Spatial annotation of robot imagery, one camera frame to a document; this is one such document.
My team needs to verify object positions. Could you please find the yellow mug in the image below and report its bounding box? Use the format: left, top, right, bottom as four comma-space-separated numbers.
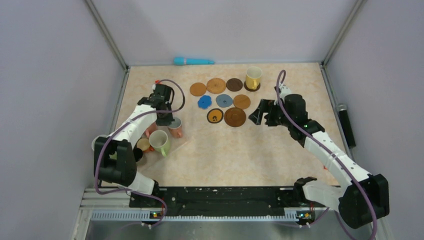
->
245, 66, 263, 90

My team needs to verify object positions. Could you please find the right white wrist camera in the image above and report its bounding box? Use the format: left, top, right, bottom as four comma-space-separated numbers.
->
274, 84, 292, 101

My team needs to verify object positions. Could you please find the small orange cup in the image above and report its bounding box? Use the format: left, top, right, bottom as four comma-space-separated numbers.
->
136, 138, 155, 153

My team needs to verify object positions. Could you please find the woven rattan coaster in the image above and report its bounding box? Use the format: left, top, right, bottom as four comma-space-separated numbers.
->
206, 77, 226, 94

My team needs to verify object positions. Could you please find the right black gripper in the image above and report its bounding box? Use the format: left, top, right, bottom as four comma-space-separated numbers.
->
248, 98, 293, 128

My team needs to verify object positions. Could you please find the light green mug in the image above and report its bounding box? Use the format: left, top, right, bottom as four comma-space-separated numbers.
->
148, 130, 171, 157

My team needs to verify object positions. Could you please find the dark wooden coaster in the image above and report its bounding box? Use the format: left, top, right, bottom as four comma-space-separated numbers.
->
243, 82, 261, 92
226, 78, 244, 92

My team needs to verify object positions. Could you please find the turquoise microphone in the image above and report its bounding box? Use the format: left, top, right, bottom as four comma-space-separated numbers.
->
173, 57, 215, 66

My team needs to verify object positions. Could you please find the pink printed mug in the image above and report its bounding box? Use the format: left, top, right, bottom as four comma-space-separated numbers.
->
167, 117, 183, 139

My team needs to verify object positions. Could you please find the grey silicone coaster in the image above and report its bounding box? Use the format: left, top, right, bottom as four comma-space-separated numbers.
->
215, 94, 233, 108

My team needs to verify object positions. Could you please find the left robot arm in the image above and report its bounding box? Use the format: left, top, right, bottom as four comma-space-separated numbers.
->
93, 84, 175, 207

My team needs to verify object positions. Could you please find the light wooden coaster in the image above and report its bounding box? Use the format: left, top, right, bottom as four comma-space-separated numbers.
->
189, 82, 207, 97
233, 94, 251, 110

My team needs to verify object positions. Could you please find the brown paw print coaster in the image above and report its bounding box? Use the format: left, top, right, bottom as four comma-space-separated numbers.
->
206, 108, 224, 124

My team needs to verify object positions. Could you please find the brown mug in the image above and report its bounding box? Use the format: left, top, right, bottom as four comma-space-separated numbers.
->
132, 147, 144, 164

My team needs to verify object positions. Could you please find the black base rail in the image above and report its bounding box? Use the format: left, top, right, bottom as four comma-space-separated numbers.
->
129, 186, 327, 226

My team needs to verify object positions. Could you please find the brown grooved coaster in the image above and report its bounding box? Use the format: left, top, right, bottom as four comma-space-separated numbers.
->
224, 107, 247, 128

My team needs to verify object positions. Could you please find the black microphone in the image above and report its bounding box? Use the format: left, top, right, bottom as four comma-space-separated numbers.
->
336, 103, 356, 149

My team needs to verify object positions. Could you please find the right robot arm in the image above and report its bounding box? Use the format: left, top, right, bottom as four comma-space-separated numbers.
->
248, 93, 390, 229

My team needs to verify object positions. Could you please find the plain pink mug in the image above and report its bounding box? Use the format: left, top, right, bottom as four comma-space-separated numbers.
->
144, 122, 158, 138

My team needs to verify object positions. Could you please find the blue flower coaster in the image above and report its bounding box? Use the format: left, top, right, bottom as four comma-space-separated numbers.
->
197, 95, 212, 110

